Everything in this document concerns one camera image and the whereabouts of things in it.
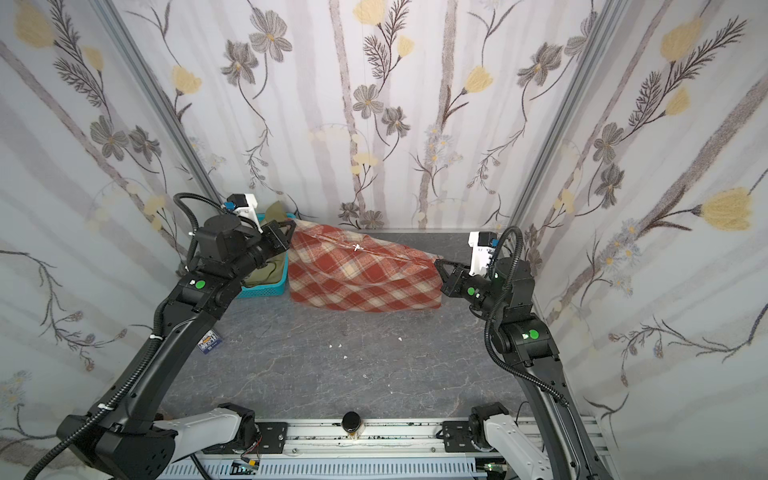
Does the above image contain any red plaid wool skirt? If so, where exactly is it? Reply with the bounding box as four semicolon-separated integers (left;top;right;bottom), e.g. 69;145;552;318
288;220;442;313

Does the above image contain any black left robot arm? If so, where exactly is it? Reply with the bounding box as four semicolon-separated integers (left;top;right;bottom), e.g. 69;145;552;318
26;192;296;479

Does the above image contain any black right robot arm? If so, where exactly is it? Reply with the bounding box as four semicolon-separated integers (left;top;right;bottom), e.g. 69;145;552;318
435;226;612;479

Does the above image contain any olive green skirt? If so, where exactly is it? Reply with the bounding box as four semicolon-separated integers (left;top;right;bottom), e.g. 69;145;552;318
244;201;287;288

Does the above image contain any teal plastic basket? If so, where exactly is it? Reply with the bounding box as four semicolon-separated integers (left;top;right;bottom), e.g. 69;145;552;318
235;212;296;299

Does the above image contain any black knob jar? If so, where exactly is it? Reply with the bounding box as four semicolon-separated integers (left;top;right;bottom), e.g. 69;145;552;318
340;411;363;438

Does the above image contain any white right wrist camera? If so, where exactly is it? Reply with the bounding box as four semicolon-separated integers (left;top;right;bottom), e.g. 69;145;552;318
468;231;498;276

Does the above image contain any aluminium front rail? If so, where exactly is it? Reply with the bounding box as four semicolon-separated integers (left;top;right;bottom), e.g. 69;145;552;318
113;416;613;480

